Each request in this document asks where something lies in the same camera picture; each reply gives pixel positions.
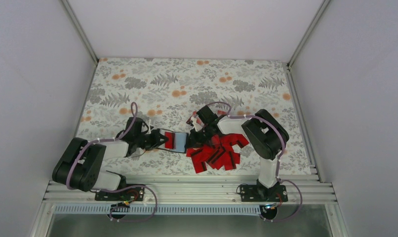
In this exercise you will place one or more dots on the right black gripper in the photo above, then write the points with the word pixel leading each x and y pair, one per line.
pixel 193 139

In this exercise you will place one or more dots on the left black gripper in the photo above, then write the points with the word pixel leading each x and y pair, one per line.
pixel 155 143

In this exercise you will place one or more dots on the black card holder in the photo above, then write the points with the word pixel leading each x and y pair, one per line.
pixel 181 140

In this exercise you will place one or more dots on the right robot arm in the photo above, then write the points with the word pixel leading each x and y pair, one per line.
pixel 212 144

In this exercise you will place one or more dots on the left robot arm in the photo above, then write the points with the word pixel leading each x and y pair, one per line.
pixel 80 166

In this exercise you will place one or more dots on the red card bottom left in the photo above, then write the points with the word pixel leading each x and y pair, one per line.
pixel 199 163

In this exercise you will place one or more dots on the red card right edge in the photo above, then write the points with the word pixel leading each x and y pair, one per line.
pixel 236 139

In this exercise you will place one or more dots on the red card bottom middle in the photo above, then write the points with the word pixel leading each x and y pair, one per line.
pixel 231 159

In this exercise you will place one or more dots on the floral patterned table mat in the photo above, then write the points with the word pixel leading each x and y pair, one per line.
pixel 168 91

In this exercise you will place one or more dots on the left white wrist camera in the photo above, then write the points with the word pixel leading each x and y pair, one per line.
pixel 149 126

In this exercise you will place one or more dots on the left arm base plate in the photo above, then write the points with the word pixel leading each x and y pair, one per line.
pixel 133 194

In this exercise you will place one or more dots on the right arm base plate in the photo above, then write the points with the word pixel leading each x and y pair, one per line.
pixel 255 193

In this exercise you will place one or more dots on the aluminium rail frame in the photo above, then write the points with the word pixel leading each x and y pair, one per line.
pixel 198 194

